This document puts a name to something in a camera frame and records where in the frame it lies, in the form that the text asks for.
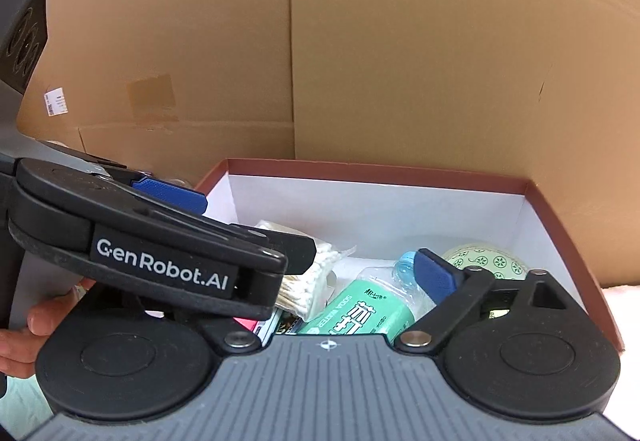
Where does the green patterned tape roll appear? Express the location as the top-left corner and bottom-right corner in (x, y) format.
(442, 243), (529, 279)

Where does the cotton swab bag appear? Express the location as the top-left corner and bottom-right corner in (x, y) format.
(257, 220), (357, 322)

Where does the person's left hand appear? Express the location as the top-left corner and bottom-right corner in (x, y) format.
(0, 279), (94, 379)

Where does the teal table cloth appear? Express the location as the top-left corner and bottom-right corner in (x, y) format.
(0, 376), (53, 440)

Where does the brown cardboard backdrop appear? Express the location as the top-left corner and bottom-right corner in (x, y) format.
(18, 0), (639, 285)

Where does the white shipping label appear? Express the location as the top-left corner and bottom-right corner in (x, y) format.
(43, 88), (68, 117)

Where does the maroon storage box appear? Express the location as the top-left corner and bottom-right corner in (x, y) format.
(196, 158), (624, 350)

